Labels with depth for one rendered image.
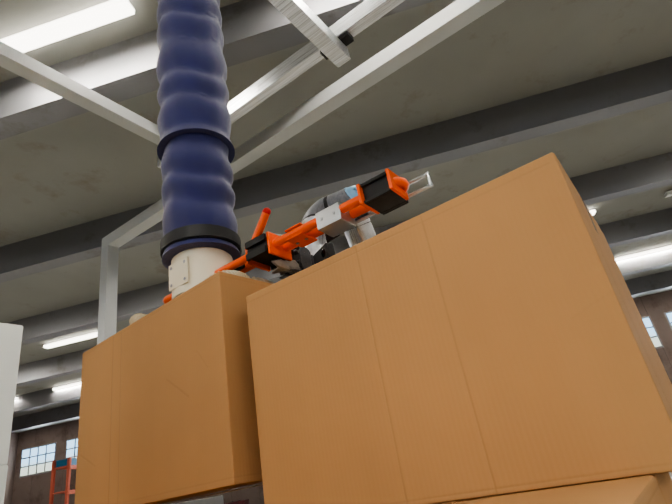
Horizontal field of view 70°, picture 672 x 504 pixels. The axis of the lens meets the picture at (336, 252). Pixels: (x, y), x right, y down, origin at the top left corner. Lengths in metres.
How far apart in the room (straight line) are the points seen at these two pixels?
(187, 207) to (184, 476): 0.71
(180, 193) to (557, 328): 1.09
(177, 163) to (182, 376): 0.69
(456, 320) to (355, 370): 0.18
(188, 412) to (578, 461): 0.69
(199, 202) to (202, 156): 0.16
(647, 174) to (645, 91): 2.27
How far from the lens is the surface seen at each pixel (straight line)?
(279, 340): 0.89
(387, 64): 3.60
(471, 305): 0.70
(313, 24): 3.07
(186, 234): 1.36
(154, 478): 1.13
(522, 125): 5.66
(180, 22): 1.89
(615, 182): 7.98
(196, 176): 1.47
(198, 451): 1.00
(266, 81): 3.59
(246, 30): 3.95
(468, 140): 5.54
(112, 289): 5.24
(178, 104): 1.62
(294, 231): 1.16
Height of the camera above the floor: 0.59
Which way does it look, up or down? 25 degrees up
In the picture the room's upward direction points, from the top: 10 degrees counter-clockwise
